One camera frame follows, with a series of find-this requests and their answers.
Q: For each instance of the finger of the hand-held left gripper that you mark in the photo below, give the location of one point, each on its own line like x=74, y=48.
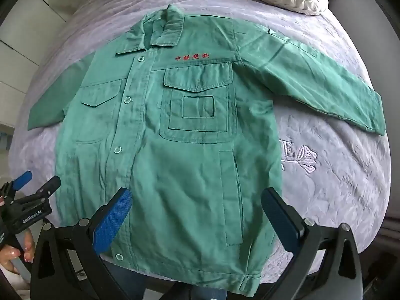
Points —
x=47, y=188
x=23, y=179

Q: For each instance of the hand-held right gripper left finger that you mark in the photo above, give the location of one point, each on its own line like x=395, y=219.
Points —
x=112, y=222

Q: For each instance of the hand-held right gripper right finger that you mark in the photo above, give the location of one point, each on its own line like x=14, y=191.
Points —
x=279, y=222

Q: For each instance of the green work jacket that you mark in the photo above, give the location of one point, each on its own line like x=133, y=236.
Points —
x=187, y=162

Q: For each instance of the person's left hand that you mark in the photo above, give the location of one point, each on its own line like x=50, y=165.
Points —
x=28, y=250

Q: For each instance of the purple embossed blanket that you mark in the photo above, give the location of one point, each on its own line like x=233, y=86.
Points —
x=328, y=193

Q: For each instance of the person's blue jeans legs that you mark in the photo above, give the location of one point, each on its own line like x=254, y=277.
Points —
x=206, y=295

